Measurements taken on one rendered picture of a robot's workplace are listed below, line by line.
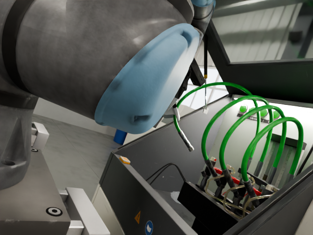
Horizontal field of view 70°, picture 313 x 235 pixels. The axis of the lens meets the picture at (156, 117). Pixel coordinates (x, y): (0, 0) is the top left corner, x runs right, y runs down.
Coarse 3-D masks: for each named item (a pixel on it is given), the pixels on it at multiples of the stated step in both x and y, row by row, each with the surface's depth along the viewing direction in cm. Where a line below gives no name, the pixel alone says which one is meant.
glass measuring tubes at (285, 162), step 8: (272, 136) 94; (280, 136) 92; (272, 144) 95; (288, 144) 88; (296, 144) 85; (304, 144) 85; (272, 152) 93; (288, 152) 90; (264, 160) 95; (272, 160) 92; (280, 160) 89; (288, 160) 87; (264, 168) 96; (280, 168) 89; (288, 168) 86; (296, 168) 86; (264, 176) 92; (280, 176) 89; (256, 184) 95; (272, 184) 89; (280, 184) 86; (248, 208) 93
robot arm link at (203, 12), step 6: (192, 0) 55; (198, 0) 54; (204, 0) 54; (210, 0) 55; (198, 6) 56; (204, 6) 56; (210, 6) 58; (198, 12) 59; (204, 12) 60; (210, 12) 62; (198, 18) 63
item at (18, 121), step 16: (0, 96) 22; (16, 96) 23; (0, 112) 22; (16, 112) 24; (32, 112) 27; (0, 128) 22; (16, 128) 24; (0, 144) 22; (16, 144) 25; (0, 160) 24; (16, 160) 25; (0, 176) 23; (16, 176) 25
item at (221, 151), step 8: (248, 112) 66; (280, 112) 73; (240, 120) 65; (232, 128) 64; (224, 144) 64; (280, 144) 77; (224, 152) 64; (280, 152) 76; (224, 168) 65; (272, 168) 77; (272, 176) 76; (232, 184) 68
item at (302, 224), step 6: (312, 204) 54; (306, 210) 54; (312, 210) 53; (306, 216) 53; (312, 216) 53; (300, 222) 54; (306, 222) 53; (312, 222) 52; (300, 228) 53; (306, 228) 52; (312, 228) 51; (294, 234) 54; (300, 234) 52; (306, 234) 52; (312, 234) 51
